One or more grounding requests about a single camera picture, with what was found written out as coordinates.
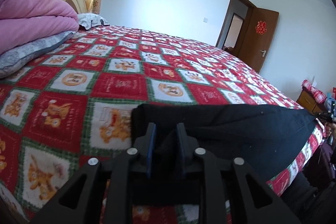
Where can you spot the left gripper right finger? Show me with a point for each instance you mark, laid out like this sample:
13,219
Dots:
226,187

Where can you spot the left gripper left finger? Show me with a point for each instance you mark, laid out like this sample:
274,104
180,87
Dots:
100,186

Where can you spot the black pants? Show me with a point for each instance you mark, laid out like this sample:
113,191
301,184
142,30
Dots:
268,137

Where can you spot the red patchwork bedspread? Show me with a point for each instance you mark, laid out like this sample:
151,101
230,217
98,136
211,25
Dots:
75,102

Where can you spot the wooden cabinet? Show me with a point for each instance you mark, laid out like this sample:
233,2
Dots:
307,101

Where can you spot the red plaid cloth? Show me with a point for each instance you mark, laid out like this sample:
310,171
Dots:
318,95

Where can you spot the grey blue pillow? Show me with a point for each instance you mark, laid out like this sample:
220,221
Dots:
16,58

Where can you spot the red door decoration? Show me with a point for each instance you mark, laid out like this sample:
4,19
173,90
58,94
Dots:
261,27

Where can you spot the brown wooden door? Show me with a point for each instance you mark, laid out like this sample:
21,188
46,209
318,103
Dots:
254,46

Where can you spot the grey patterned pillow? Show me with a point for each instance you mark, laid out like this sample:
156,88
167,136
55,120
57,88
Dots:
90,20

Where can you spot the pink folded blanket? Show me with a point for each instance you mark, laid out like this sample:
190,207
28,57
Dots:
24,21

